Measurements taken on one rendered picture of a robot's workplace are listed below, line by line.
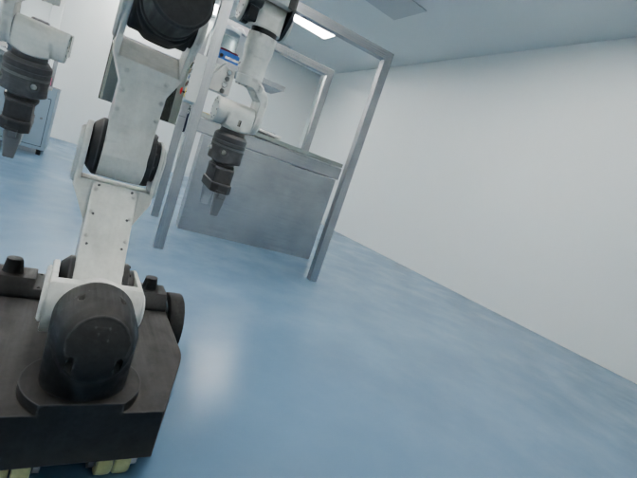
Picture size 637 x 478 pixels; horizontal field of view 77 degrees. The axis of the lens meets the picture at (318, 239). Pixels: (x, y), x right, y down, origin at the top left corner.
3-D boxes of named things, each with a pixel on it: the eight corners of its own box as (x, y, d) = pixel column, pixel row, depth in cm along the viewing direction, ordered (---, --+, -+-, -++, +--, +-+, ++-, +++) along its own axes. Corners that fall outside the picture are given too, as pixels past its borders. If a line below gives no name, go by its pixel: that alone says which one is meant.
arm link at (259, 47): (271, 84, 101) (297, 7, 97) (232, 67, 96) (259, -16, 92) (258, 83, 110) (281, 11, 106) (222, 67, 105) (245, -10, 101)
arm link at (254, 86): (257, 137, 105) (274, 86, 102) (225, 125, 100) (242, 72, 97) (249, 134, 110) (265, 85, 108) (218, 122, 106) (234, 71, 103)
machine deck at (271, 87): (207, 58, 289) (208, 52, 288) (200, 64, 322) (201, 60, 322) (283, 92, 316) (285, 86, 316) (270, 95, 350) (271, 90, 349)
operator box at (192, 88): (184, 99, 221) (197, 52, 218) (181, 101, 236) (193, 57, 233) (195, 103, 224) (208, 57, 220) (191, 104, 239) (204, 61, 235)
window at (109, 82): (97, 98, 686) (113, 30, 671) (96, 98, 687) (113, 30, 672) (177, 126, 761) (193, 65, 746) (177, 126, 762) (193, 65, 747)
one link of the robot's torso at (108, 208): (136, 324, 96) (173, 137, 103) (35, 317, 85) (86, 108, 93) (124, 318, 109) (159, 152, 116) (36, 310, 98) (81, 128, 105)
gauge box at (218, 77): (199, 83, 291) (207, 57, 289) (197, 85, 301) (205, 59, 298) (227, 96, 301) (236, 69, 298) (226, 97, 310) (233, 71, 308)
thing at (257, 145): (191, 128, 300) (195, 116, 299) (188, 128, 326) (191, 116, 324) (337, 179, 358) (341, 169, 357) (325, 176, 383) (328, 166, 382)
